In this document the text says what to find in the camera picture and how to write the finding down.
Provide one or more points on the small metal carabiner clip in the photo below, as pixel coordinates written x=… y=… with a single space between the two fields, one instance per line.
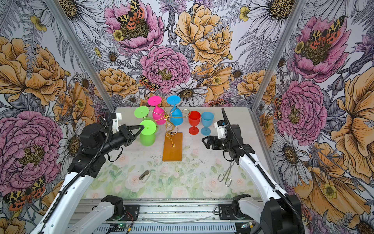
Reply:
x=145 y=176

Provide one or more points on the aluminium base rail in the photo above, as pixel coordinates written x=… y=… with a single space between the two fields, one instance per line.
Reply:
x=113 y=215

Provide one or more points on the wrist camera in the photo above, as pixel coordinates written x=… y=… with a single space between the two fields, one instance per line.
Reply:
x=220 y=126
x=116 y=117

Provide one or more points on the floral table mat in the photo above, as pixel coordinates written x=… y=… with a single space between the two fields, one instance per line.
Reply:
x=195 y=177

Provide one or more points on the metal tongs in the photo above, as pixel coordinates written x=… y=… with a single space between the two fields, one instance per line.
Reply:
x=225 y=177

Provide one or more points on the pink wine glass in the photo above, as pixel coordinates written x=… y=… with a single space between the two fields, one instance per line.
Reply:
x=158 y=112

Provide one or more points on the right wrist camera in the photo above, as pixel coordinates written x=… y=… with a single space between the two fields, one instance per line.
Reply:
x=220 y=126

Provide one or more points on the gold wire glass rack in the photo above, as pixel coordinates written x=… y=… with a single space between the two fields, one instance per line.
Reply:
x=173 y=139

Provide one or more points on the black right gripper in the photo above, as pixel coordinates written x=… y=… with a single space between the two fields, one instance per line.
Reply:
x=214 y=139

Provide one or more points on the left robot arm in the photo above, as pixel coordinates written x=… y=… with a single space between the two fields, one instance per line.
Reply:
x=97 y=140

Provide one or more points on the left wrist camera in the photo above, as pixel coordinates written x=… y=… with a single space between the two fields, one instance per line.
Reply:
x=116 y=117

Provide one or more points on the red wine glass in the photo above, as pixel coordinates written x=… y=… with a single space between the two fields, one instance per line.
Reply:
x=194 y=120

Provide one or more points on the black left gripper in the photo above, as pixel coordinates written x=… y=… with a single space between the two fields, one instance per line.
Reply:
x=129 y=136

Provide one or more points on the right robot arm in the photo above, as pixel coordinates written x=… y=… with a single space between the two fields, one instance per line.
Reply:
x=279 y=212

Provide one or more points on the blue wine glass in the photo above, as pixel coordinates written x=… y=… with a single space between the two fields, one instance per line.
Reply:
x=206 y=120
x=176 y=116

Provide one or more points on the green wine glass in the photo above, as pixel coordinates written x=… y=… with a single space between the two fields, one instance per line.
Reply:
x=141 y=112
x=147 y=136

